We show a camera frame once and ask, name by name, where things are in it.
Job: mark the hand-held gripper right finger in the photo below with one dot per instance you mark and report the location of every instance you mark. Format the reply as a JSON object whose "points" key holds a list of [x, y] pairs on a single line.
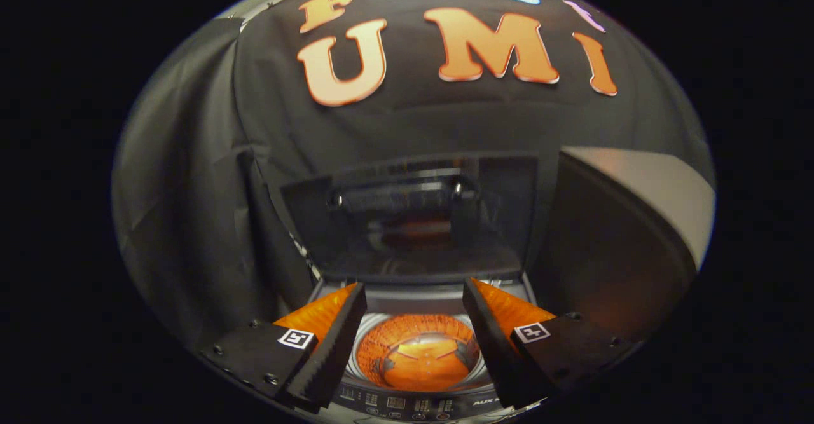
{"points": [[493, 348]]}

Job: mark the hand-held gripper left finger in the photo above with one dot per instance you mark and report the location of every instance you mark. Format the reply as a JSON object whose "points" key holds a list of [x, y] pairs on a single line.
{"points": [[331, 354]]}

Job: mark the yellow polo shirt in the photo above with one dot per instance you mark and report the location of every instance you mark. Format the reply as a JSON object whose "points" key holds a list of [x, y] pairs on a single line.
{"points": [[423, 367]]}

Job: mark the grey washing machine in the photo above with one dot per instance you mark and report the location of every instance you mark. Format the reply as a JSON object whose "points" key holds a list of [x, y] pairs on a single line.
{"points": [[413, 405]]}

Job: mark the grey table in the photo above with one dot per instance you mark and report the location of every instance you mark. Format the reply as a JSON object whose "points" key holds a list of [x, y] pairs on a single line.
{"points": [[655, 189]]}

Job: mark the black backdrop cloth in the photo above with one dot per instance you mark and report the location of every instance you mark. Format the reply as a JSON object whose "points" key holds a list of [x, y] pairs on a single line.
{"points": [[407, 125]]}

